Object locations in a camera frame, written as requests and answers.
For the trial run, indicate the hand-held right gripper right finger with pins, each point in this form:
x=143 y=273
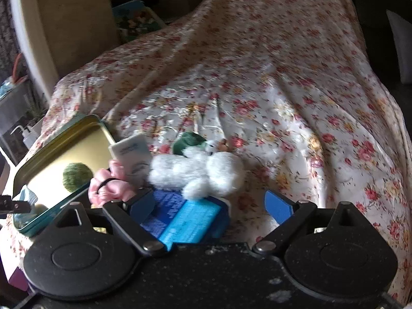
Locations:
x=278 y=206

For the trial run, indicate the grey pillow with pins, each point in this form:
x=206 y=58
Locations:
x=399 y=48

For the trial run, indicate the white power adapter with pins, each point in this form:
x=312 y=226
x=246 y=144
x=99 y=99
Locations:
x=131 y=158

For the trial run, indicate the green fuzzy ball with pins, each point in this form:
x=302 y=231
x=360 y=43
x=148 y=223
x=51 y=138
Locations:
x=76 y=175

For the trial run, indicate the blue face mask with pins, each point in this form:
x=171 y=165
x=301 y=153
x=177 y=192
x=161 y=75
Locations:
x=28 y=197

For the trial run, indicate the small tan plush toy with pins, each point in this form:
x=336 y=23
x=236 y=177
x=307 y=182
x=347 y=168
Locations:
x=224 y=144

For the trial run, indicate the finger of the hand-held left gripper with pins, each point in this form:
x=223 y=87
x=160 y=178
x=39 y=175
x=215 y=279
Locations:
x=14 y=205

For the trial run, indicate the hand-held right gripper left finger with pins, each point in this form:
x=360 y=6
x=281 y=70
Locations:
x=141 y=205

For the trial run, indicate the blue tissue packet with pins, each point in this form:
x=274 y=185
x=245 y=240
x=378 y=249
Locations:
x=185 y=220

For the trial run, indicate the grey storage bin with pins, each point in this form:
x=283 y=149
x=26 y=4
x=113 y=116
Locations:
x=13 y=103

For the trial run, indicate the white cloth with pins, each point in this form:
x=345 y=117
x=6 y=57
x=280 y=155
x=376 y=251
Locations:
x=201 y=173

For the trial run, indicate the floral bed sheet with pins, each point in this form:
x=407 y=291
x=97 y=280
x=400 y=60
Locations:
x=257 y=87

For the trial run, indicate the teal tin box gold inside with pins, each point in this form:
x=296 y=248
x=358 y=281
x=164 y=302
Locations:
x=64 y=154

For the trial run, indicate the white planter with plant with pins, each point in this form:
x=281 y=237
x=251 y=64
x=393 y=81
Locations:
x=36 y=116

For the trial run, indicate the pink sock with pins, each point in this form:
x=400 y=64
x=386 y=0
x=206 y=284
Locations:
x=111 y=185

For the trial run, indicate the colourful picture book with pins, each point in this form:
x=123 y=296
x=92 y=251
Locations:
x=136 y=19

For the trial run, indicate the white squeeze bottle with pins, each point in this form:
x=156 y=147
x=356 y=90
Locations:
x=24 y=136

